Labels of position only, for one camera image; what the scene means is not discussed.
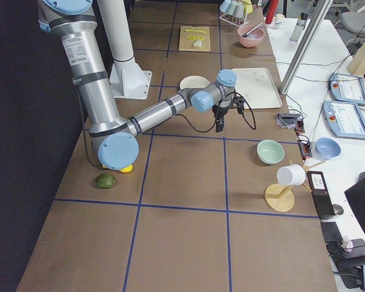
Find wooden mug stand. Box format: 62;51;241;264
264;161;324;212

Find white wire cup rack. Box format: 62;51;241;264
219;0;253;27

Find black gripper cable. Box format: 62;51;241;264
173;94;257;133

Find green bowl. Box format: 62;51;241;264
257;140;285;165

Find clear ice cubes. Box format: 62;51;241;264
245;32;262;40

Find yellow plastic knife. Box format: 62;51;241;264
184;29;207;33

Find water bottle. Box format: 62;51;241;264
290;11;309;42

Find white paper cup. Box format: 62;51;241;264
274;13;285;28

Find teach pendant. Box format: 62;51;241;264
328;73;365;106
322;100;365;140

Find white round plate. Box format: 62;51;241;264
179;75;210;89

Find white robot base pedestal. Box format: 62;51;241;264
98;0;152;100

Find pink bowl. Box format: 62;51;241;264
237;25;265;48

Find aluminium frame post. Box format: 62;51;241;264
279;0;333;95

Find bamboo cutting board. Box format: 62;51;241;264
178;26;210;52

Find teach pendant far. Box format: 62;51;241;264
328;73;365;106

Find blue bowl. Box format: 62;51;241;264
315;137;341;160

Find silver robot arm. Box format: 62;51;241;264
38;1;243;170

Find teach pendant near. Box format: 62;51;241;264
322;100;365;140

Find red cylinder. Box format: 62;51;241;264
265;0;279;24

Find steel muddler black tip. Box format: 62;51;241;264
242;21;263;38

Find white mug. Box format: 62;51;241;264
277;164;306;186

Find whole yellow lemon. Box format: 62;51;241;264
102;164;133;173

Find white bear tray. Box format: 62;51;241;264
232;68;282;110

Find black power strip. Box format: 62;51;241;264
294;119;312;161

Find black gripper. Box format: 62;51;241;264
212;97;245;132

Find black box with label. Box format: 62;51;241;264
307;171;335;220

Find grey folded cloth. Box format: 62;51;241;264
276;113;301;129

